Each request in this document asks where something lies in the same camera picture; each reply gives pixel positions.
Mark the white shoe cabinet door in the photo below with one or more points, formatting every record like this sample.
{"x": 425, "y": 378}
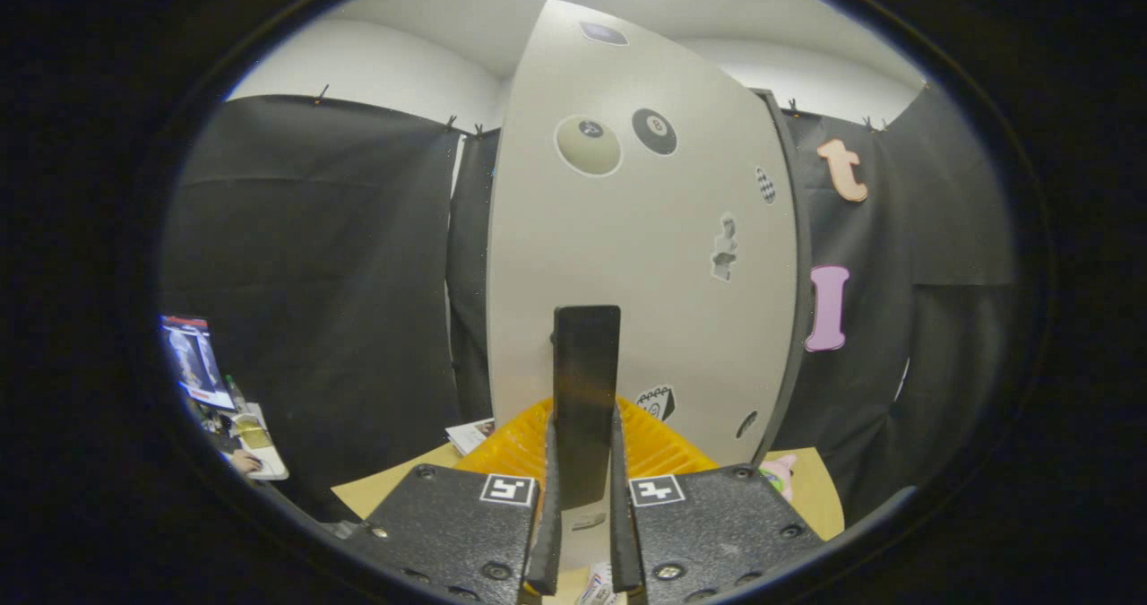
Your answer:
{"x": 645, "y": 255}

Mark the white striped shoe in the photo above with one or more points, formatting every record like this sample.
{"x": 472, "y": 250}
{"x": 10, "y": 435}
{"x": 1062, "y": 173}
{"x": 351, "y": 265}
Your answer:
{"x": 595, "y": 587}

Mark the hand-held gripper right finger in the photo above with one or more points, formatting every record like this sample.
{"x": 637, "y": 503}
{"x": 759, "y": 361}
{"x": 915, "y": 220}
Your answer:
{"x": 623, "y": 533}

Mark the black backdrop cloth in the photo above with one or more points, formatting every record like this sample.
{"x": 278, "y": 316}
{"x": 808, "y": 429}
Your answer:
{"x": 314, "y": 273}

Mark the grey shoe cabinet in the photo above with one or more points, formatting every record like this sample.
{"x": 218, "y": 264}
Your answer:
{"x": 803, "y": 255}

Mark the white book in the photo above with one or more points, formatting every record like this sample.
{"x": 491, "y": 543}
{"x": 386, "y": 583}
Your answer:
{"x": 470, "y": 435}

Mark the pink and green plush toy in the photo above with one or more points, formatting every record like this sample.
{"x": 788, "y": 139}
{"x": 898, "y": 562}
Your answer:
{"x": 780, "y": 475}

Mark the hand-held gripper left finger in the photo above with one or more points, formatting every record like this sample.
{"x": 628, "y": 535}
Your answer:
{"x": 548, "y": 533}

